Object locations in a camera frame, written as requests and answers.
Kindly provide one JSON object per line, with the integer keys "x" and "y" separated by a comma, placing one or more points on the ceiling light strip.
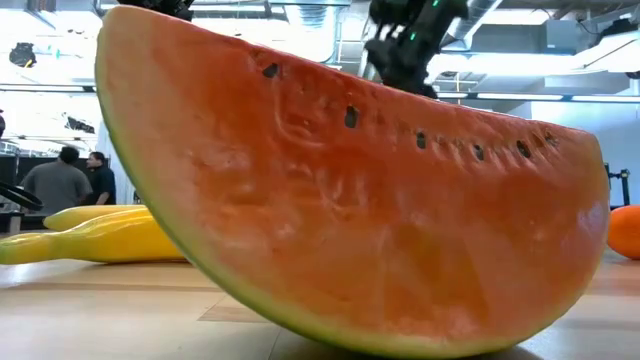
{"x": 520, "y": 96}

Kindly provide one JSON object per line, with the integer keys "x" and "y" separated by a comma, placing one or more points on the black stand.
{"x": 622, "y": 180}

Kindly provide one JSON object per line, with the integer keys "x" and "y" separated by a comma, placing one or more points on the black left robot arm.
{"x": 165, "y": 6}

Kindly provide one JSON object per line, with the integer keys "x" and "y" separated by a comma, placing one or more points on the silver ceiling duct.
{"x": 312, "y": 15}

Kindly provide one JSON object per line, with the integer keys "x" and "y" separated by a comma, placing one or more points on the black curved bar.
{"x": 20, "y": 196}

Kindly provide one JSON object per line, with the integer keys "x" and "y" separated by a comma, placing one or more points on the toy watermelon slice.
{"x": 350, "y": 215}

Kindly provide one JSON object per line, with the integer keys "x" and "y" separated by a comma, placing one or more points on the tangerine pair with leaves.
{"x": 627, "y": 232}

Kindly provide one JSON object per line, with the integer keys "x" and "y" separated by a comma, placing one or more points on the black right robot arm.
{"x": 430, "y": 20}

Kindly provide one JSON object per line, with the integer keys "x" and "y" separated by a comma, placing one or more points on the person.
{"x": 57, "y": 185}
{"x": 102, "y": 182}

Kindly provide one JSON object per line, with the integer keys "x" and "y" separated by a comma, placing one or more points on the yellow toy banana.
{"x": 90, "y": 215}
{"x": 110, "y": 242}

